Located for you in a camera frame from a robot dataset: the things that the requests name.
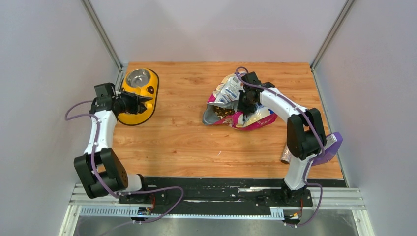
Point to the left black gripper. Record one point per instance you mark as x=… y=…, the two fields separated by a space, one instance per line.
x=137 y=107

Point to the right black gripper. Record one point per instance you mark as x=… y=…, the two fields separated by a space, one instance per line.
x=241 y=107

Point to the pink pet food bag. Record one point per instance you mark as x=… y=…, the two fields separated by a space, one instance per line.
x=222 y=108

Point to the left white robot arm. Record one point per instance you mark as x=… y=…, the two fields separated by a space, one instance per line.
x=100 y=171

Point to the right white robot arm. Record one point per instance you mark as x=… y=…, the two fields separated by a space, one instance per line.
x=305 y=131

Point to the yellow double pet bowl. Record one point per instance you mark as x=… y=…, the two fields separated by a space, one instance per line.
x=143 y=82

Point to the glitter cylinder tube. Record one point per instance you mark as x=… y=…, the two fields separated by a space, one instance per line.
x=286 y=155

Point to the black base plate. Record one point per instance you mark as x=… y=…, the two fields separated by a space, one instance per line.
x=226 y=196

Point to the aluminium frame rail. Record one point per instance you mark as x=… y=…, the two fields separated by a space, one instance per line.
x=332 y=198

